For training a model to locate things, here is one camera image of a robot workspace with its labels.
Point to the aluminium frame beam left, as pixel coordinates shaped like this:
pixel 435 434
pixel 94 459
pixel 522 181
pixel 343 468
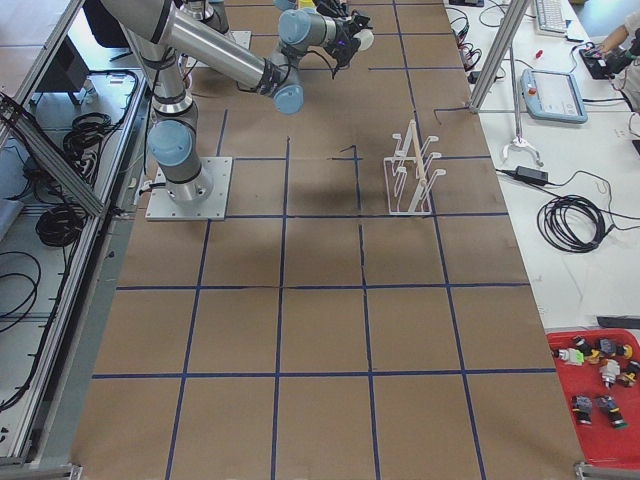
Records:
pixel 26 129

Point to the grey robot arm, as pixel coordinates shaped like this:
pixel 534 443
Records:
pixel 159 31
pixel 213 13

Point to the red plastic bin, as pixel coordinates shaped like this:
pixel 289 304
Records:
pixel 599 375

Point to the blue teach pendant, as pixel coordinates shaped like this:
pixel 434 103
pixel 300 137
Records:
pixel 553 96

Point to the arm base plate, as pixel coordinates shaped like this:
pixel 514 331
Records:
pixel 240 37
pixel 204 198

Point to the black cable bundle floor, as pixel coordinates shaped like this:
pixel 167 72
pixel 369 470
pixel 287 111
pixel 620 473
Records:
pixel 60 226

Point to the aluminium frame post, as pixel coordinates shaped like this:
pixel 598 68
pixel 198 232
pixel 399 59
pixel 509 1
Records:
pixel 503 39

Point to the white keyboard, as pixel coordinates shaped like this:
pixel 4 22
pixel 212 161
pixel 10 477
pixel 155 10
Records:
pixel 549 17

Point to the black power adapter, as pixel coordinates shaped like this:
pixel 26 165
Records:
pixel 531 176

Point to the white wire cup rack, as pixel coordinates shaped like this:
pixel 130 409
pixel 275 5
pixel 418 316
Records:
pixel 409 178

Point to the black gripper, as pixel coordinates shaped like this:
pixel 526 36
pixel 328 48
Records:
pixel 331 6
pixel 351 37

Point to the white ikea cup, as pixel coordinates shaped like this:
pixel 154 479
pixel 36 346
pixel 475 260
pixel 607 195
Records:
pixel 365 38

